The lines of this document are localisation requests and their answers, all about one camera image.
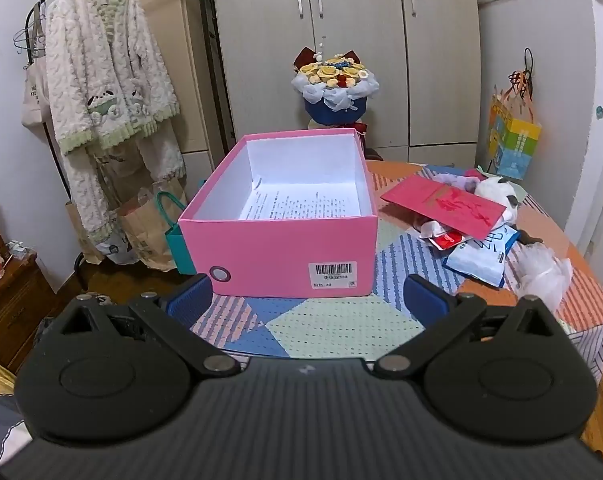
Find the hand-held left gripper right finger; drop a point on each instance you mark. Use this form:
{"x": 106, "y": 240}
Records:
{"x": 422, "y": 301}

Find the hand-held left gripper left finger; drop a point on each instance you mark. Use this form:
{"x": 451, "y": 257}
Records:
{"x": 189, "y": 301}

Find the white blue tissue packet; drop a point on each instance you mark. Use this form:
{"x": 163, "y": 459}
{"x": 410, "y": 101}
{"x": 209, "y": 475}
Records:
{"x": 476, "y": 260}

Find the red envelope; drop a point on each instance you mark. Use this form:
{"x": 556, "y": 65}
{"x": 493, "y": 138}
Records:
{"x": 431, "y": 200}

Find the pink cardboard box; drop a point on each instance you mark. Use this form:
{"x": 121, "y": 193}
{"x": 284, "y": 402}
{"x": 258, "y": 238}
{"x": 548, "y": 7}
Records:
{"x": 281, "y": 245}

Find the purple plush toy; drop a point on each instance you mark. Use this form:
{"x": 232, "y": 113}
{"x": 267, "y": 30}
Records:
{"x": 454, "y": 180}

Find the white brown plush toy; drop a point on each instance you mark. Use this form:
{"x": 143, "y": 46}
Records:
{"x": 491, "y": 190}

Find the teal gift bag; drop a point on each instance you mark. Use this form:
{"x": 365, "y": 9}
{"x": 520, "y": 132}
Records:
{"x": 176, "y": 251}

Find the red white snack packet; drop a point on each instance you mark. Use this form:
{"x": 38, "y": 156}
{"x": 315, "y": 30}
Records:
{"x": 446, "y": 241}

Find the brown paper bag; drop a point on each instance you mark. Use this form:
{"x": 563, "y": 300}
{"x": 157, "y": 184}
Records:
{"x": 146, "y": 240}
{"x": 79, "y": 230}

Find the clear plastic bag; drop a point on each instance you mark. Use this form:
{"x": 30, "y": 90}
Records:
{"x": 541, "y": 272}

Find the fluffy white pajama pants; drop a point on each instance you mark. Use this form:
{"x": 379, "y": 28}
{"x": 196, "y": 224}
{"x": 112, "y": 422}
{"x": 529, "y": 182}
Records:
{"x": 156, "y": 156}

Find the printed paper sheet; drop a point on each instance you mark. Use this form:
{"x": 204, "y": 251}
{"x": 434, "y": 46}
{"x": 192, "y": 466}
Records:
{"x": 306, "y": 205}

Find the wooden cabinet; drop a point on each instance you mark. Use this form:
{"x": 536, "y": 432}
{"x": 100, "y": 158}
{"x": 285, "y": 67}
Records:
{"x": 16, "y": 305}

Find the colourful paper gift bag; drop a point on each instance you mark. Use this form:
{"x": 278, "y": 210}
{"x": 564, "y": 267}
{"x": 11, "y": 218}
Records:
{"x": 519, "y": 145}

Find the black clothes rack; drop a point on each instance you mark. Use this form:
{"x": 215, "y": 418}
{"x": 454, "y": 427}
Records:
{"x": 56, "y": 161}

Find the yellow flower bouquet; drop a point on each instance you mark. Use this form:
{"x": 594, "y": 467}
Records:
{"x": 331, "y": 105}

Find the white door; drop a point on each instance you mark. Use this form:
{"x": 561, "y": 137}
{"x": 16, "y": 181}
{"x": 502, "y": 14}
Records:
{"x": 601, "y": 160}

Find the canvas tote bag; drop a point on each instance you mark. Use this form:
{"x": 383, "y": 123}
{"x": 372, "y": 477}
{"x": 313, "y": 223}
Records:
{"x": 34, "y": 100}

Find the fluffy white pajama jacket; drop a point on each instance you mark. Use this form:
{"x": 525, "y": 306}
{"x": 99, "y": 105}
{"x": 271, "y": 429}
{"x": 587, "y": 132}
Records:
{"x": 106, "y": 60}

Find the beige wardrobe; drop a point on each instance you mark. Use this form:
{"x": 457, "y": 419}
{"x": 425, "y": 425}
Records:
{"x": 371, "y": 35}

